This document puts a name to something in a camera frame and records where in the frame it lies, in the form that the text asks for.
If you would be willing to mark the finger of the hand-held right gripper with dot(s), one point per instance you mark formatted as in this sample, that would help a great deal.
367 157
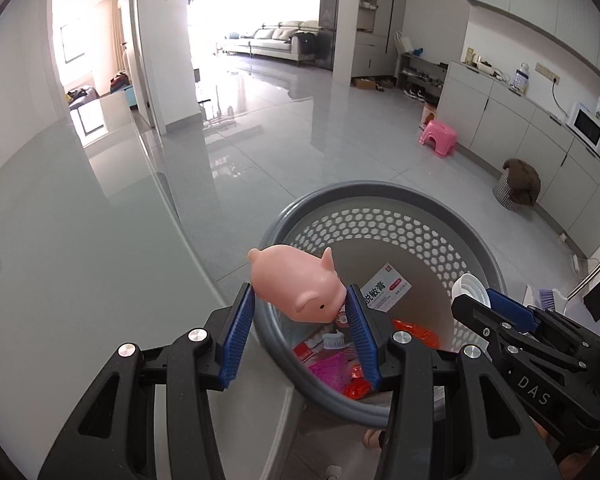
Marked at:
510 310
480 320

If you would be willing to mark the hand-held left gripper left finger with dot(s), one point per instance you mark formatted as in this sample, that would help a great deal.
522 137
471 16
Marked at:
237 340

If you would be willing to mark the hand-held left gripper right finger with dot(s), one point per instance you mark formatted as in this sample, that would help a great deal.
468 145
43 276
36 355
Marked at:
362 345

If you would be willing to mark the white round container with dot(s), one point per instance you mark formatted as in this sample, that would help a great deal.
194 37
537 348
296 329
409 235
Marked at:
467 287

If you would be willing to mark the pink mesh cup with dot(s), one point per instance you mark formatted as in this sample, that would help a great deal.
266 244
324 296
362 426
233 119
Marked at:
332 371

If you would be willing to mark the red mesh bag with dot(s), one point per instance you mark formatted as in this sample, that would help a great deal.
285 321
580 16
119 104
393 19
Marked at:
415 332

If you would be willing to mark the white medicine box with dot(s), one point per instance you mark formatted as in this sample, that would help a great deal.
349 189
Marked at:
387 290

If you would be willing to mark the pink pig toy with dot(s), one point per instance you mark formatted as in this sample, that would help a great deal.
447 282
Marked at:
290 285

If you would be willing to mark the grey perforated plastic basket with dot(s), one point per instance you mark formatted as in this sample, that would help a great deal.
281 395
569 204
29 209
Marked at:
380 192

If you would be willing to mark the purple bristle brush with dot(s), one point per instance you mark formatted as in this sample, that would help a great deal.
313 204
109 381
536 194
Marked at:
547 299

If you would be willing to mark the checked laundry basket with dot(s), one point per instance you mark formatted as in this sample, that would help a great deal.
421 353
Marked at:
502 192

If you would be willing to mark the brown cloth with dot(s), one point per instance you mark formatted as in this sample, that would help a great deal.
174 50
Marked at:
522 180

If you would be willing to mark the pink plastic stool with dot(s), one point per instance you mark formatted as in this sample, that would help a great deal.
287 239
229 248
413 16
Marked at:
437 132

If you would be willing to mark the white sideboard cabinet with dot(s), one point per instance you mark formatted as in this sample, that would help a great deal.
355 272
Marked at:
505 115

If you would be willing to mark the white microwave oven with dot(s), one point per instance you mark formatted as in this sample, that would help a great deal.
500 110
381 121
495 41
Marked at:
587 127

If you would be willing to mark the white bottle with blue label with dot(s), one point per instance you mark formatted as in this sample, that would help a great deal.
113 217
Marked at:
521 79

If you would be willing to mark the shoe rack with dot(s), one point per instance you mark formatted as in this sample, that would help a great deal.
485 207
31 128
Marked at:
420 77

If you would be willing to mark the cardboard box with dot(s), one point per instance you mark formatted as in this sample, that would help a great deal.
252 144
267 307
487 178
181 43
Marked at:
365 83

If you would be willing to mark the white paper bag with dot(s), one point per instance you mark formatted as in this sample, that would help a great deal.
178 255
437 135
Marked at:
402 42

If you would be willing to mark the grey sofa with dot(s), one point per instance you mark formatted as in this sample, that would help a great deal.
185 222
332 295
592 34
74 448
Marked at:
275 40

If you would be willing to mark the white door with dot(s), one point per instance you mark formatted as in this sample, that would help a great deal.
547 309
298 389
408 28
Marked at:
137 35

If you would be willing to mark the dark refrigerator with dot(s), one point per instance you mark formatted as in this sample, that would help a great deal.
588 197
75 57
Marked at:
328 25

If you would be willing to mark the tall grey shelf cabinet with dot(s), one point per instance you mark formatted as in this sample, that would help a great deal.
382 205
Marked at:
390 10

